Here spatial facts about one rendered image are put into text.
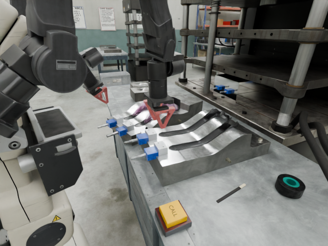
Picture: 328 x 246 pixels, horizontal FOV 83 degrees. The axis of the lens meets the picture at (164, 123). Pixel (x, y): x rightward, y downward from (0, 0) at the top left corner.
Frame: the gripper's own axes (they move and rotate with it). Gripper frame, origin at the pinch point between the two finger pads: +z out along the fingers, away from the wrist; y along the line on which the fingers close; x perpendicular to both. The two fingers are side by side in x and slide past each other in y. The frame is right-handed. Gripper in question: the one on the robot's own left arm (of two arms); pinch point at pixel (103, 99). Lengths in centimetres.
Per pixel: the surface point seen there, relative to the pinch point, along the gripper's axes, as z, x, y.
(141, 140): 9.6, 2.1, -28.1
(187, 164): 14.8, -2.0, -47.7
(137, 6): 39, -255, 353
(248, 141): 23, -26, -55
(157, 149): 7.8, 1.6, -39.0
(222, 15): 253, -705, 464
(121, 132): 12.9, 4.1, -11.5
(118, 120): 13.8, 0.1, -1.0
